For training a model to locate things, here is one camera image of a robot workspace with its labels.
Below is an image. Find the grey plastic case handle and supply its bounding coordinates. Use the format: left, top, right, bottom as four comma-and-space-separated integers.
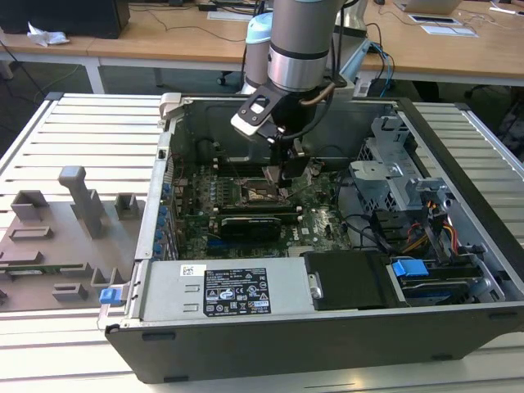
157, 93, 183, 129

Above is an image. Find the green RAM stick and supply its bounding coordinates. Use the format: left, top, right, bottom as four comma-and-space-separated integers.
0, 264, 89, 276

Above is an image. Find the metal CPU socket cover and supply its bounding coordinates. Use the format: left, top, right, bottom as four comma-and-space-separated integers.
263, 165, 287, 193

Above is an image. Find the grey parts rack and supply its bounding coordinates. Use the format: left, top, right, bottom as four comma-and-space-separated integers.
0, 165, 149, 313

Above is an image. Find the yellow orange wire bundle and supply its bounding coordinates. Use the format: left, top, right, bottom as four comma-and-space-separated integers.
403, 199, 459, 255

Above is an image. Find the metal drive cage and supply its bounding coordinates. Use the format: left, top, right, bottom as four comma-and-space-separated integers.
348, 115, 454, 212

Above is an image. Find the black open PC case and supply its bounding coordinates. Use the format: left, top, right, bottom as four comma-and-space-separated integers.
97, 93, 524, 385

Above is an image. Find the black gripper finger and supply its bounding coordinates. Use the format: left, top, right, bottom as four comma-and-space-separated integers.
269, 136, 309, 201

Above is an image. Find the blue plastic latch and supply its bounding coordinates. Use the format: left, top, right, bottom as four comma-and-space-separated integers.
99, 287, 124, 306

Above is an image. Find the hard disk in blue carrier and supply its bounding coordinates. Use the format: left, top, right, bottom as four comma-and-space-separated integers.
391, 258, 482, 307

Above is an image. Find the green motherboard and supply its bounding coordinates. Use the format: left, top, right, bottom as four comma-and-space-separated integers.
171, 157, 357, 260

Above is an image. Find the black computer tower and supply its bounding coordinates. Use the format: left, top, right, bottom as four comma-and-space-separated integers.
0, 0, 132, 41

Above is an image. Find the silver laptop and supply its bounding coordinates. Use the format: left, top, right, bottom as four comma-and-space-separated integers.
393, 0, 463, 16

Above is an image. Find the wooden office desk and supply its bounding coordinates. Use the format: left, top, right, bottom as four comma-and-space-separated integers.
0, 0, 524, 94

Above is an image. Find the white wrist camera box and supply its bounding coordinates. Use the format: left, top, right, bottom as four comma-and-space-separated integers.
229, 93, 274, 137

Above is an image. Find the silver power supply unit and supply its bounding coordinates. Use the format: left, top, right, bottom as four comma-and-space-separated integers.
124, 260, 324, 328

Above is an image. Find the CPU socket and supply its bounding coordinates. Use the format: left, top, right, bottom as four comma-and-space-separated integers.
236, 176, 288, 206

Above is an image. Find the black plastic shroud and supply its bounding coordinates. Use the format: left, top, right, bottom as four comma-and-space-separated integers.
303, 250, 392, 311

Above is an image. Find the crumpled white paper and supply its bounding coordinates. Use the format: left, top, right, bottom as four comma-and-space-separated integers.
26, 20, 70, 47

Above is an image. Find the small graphics card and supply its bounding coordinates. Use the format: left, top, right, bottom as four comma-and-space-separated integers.
220, 213, 284, 243

